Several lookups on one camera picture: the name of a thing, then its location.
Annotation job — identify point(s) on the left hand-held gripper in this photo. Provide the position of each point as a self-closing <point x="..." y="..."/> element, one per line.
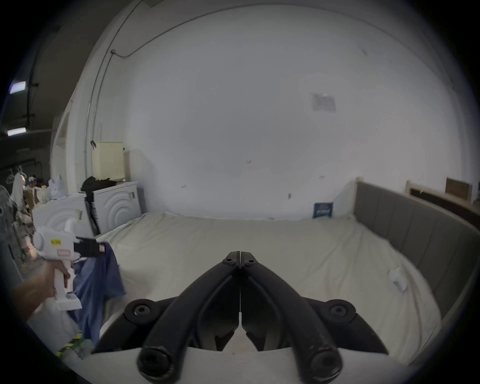
<point x="52" y="243"/>

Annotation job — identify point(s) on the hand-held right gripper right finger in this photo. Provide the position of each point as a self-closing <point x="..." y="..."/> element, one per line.
<point x="303" y="322"/>

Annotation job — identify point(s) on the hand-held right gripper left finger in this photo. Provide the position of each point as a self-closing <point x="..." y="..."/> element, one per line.
<point x="176" y="322"/>

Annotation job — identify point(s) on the dark blue shirt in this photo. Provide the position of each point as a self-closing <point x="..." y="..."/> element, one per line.
<point x="95" y="285"/>

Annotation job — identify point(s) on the person's left forearm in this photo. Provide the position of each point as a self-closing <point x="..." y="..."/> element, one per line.
<point x="26" y="305"/>

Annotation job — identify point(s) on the person's left hand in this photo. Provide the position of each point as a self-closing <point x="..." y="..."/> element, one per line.
<point x="43" y="279"/>

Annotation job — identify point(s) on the white washing machine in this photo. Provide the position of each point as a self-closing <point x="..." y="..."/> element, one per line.
<point x="118" y="208"/>
<point x="56" y="217"/>

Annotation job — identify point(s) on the black cloth bundle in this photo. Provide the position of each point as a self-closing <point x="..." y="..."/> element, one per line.
<point x="95" y="183"/>

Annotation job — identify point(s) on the bed with beige sheet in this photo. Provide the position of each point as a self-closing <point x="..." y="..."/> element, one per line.
<point x="292" y="247"/>

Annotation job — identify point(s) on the cream laundry basket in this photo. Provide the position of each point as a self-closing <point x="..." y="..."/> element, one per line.
<point x="108" y="161"/>

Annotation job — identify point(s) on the yellow black striped tape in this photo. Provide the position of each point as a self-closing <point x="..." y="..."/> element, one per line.
<point x="73" y="343"/>

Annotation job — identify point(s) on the small white device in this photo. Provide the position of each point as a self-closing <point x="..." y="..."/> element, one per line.
<point x="398" y="279"/>

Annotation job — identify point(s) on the blue card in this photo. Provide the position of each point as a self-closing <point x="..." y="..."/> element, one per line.
<point x="323" y="210"/>

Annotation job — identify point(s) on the grey padded headboard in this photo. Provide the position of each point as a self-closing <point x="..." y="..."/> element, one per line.
<point x="412" y="228"/>

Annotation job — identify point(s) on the large wooden picture frame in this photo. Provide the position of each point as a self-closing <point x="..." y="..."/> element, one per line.
<point x="442" y="204"/>

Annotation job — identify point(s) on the small wooden picture frame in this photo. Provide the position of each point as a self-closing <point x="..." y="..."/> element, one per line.
<point x="458" y="188"/>

